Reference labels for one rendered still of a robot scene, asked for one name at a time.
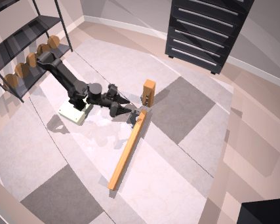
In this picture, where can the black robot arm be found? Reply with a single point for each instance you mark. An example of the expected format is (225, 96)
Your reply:
(77, 90)

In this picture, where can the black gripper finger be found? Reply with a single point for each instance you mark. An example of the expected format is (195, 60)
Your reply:
(122, 110)
(121, 100)

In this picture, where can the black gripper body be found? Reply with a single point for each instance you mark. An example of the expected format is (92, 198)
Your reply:
(111, 104)

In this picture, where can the wooden post with slot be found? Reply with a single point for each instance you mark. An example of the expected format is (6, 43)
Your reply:
(148, 92)

